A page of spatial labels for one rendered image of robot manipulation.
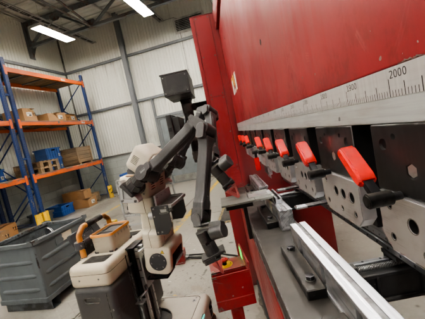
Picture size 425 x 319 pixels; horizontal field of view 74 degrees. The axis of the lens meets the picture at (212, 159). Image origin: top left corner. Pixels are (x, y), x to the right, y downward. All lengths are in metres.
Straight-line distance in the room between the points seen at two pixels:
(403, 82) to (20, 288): 3.51
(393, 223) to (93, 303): 1.61
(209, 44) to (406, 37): 2.14
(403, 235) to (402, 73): 0.19
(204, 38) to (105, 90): 7.97
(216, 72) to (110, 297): 1.73
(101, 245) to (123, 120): 8.19
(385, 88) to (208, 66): 2.06
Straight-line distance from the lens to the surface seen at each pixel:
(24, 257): 3.38
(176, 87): 2.53
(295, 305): 0.88
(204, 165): 1.19
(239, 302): 1.27
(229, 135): 2.33
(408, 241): 0.41
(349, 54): 0.45
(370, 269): 1.07
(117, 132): 9.96
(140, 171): 1.40
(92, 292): 1.79
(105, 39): 10.43
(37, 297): 3.49
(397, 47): 0.37
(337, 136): 0.52
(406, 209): 0.40
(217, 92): 2.35
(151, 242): 1.67
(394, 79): 0.37
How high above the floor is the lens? 1.37
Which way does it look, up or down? 5 degrees down
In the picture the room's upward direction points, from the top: 12 degrees counter-clockwise
